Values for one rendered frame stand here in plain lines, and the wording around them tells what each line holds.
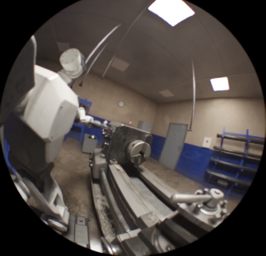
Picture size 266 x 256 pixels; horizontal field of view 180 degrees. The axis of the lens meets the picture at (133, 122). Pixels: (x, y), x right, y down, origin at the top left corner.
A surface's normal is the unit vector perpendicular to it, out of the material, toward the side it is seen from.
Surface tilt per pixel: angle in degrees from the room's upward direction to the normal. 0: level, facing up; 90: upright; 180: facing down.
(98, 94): 90
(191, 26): 180
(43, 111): 91
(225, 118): 90
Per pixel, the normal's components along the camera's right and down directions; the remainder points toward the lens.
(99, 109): 0.45, 0.07
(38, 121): 0.90, 0.26
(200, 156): -0.84, -0.29
